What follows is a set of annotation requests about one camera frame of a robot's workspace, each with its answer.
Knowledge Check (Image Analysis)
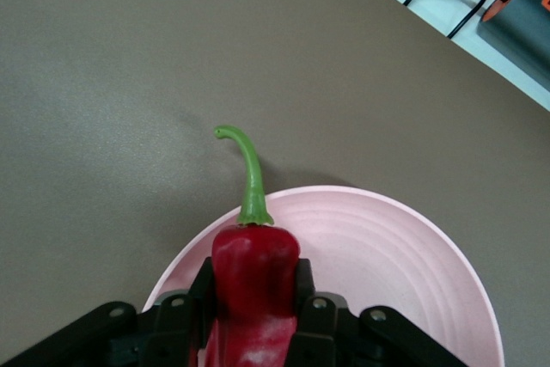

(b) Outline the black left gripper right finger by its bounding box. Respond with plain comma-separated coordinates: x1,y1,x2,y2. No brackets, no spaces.
285,257,469,367

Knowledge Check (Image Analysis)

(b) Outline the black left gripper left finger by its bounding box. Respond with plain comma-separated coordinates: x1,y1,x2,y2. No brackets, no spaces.
0,256,216,367

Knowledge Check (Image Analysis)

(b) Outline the red chili pepper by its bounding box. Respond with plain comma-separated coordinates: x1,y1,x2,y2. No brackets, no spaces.
204,124,301,367

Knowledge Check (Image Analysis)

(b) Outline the pink round plate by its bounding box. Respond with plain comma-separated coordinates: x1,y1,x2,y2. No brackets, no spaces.
141,185,504,367

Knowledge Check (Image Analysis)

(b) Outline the brown table cloth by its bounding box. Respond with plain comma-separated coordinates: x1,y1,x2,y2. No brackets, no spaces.
0,0,550,367

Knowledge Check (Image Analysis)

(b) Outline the grey box device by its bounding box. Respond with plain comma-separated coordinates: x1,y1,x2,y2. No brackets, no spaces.
475,0,550,94

